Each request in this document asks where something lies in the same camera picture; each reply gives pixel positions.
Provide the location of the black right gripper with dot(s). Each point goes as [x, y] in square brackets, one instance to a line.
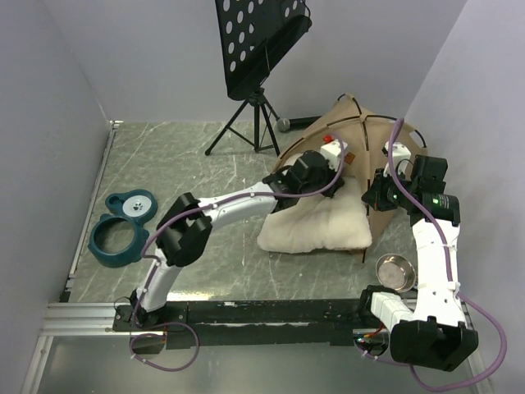
[375, 198]

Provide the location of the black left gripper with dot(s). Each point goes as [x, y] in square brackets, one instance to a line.
[330, 191]

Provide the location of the cream white pillow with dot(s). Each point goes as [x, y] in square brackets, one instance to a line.
[319, 223]

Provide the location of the tan pet tent fabric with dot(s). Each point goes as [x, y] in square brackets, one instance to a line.
[343, 222]

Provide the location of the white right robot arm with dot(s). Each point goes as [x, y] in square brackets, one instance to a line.
[435, 334]

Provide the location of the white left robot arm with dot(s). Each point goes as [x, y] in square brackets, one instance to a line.
[182, 235]

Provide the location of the orange leather tent label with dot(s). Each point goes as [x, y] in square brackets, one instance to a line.
[349, 158]

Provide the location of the steel pet bowl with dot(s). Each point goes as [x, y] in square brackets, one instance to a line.
[396, 272]

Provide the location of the teal pet bowl holder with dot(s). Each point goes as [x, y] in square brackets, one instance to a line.
[117, 240]

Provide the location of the black microphone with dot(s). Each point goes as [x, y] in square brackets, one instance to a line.
[284, 125]

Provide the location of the black music stand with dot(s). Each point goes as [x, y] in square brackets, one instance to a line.
[255, 36]

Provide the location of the white paw print bowl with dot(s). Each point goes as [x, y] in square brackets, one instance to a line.
[137, 206]

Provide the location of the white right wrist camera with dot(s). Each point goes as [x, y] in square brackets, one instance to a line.
[401, 156]

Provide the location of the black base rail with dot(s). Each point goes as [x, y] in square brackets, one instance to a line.
[253, 322]

